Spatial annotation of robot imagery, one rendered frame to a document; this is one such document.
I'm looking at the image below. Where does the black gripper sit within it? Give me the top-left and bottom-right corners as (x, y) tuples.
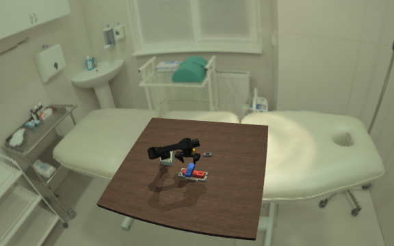
(175, 150), (200, 164)

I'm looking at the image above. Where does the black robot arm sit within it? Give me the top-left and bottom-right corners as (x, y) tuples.
(147, 138), (200, 160)

